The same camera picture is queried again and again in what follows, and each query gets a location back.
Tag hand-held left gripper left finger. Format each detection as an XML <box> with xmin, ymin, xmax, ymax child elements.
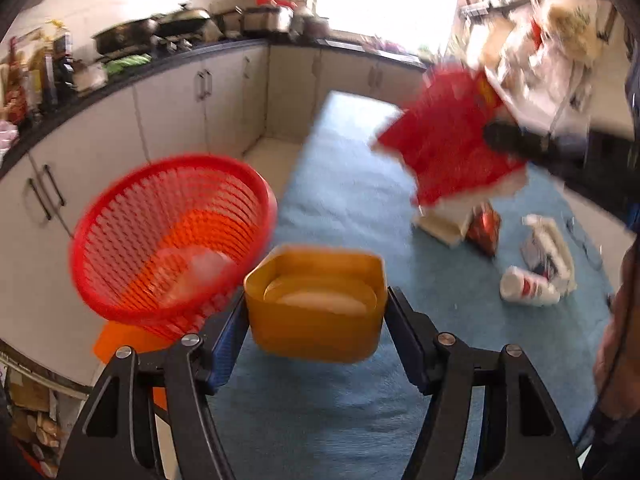
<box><xmin>60</xmin><ymin>290</ymin><xmax>251</xmax><ymax>480</ymax></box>

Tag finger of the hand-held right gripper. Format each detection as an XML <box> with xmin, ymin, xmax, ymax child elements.
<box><xmin>482</xmin><ymin>121</ymin><xmax>586</xmax><ymax>181</ymax></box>

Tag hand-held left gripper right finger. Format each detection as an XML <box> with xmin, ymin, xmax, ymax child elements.
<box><xmin>387</xmin><ymin>286</ymin><xmax>583</xmax><ymax>480</ymax></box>

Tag red carton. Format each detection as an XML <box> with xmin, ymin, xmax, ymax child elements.
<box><xmin>369</xmin><ymin>67</ymin><xmax>529</xmax><ymax>209</ymax></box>

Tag yellow plastic container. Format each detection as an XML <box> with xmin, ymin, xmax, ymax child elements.
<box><xmin>243</xmin><ymin>244</ymin><xmax>389</xmax><ymax>364</ymax></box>

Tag white medicine box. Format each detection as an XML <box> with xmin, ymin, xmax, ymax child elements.
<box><xmin>414</xmin><ymin>199</ymin><xmax>482</xmax><ymax>249</ymax></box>

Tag red plastic mesh basket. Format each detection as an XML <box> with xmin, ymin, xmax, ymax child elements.
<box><xmin>69</xmin><ymin>154</ymin><xmax>279</xmax><ymax>342</ymax></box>

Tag person's right forearm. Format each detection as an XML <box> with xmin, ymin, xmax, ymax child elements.
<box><xmin>593</xmin><ymin>240</ymin><xmax>640</xmax><ymax>416</ymax></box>

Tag brown snack packet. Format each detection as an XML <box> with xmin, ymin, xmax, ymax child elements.
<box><xmin>464</xmin><ymin>204</ymin><xmax>502</xmax><ymax>257</ymax></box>

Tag white and dark green box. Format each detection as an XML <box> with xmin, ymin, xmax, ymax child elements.
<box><xmin>521</xmin><ymin>213</ymin><xmax>577</xmax><ymax>294</ymax></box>

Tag hanging plastic bags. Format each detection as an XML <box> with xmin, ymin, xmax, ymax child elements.
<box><xmin>479</xmin><ymin>0</ymin><xmax>607</xmax><ymax>127</ymax></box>

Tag blue tablecloth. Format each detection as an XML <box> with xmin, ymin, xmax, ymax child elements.
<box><xmin>210</xmin><ymin>90</ymin><xmax>617</xmax><ymax>480</ymax></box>

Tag orange plastic stool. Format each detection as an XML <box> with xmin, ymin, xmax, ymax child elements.
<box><xmin>92</xmin><ymin>319</ymin><xmax>171</xmax><ymax>411</ymax></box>

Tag white red-label medicine bottle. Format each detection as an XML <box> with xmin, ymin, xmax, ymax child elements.
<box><xmin>499</xmin><ymin>265</ymin><xmax>562</xmax><ymax>308</ymax></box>

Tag kitchen window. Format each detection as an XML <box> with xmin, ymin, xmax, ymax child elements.
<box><xmin>319</xmin><ymin>0</ymin><xmax>459</xmax><ymax>52</ymax></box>

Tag dark cooking pot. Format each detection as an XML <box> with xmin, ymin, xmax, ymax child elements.
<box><xmin>294</xmin><ymin>7</ymin><xmax>332</xmax><ymax>39</ymax></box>

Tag grey kitchen base cabinets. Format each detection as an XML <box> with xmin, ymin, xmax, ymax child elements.
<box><xmin>0</xmin><ymin>41</ymin><xmax>427</xmax><ymax>386</ymax></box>

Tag steel cooking pot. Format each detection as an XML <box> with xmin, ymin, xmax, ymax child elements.
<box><xmin>242</xmin><ymin>5</ymin><xmax>294</xmax><ymax>37</ymax></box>

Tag green cloth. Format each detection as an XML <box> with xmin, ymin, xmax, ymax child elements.
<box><xmin>106</xmin><ymin>54</ymin><xmax>152</xmax><ymax>74</ymax></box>

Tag black frying pan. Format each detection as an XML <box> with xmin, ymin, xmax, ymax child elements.
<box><xmin>92</xmin><ymin>19</ymin><xmax>157</xmax><ymax>55</ymax></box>

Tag black wok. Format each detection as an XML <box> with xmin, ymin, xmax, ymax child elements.
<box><xmin>154</xmin><ymin>6</ymin><xmax>212</xmax><ymax>37</ymax></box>

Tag row of condiment bottles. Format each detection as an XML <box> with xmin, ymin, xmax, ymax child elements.
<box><xmin>9</xmin><ymin>19</ymin><xmax>77</xmax><ymax>117</ymax></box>

